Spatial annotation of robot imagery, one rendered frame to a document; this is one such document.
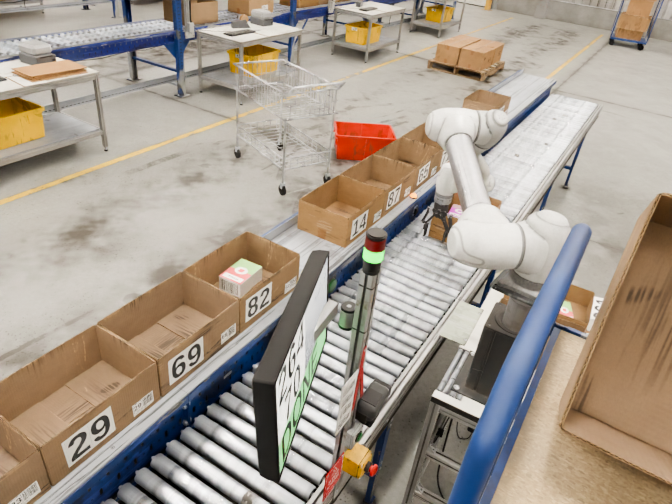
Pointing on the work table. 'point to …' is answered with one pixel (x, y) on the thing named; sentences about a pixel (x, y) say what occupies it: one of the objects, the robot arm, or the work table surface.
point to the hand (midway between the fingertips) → (434, 235)
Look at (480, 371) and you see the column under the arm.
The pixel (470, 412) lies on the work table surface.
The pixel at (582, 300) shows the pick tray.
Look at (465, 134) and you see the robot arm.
